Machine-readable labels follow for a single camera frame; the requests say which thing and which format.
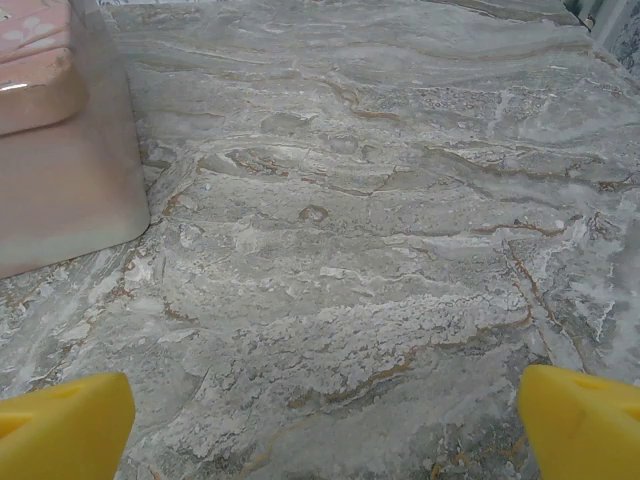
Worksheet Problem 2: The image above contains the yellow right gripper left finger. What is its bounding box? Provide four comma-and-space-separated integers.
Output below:
0, 371, 137, 480

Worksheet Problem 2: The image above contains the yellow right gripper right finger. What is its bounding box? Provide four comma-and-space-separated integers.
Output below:
516, 363, 640, 480

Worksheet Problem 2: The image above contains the pink storybook tin box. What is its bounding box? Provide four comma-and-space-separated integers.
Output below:
0, 0, 153, 281

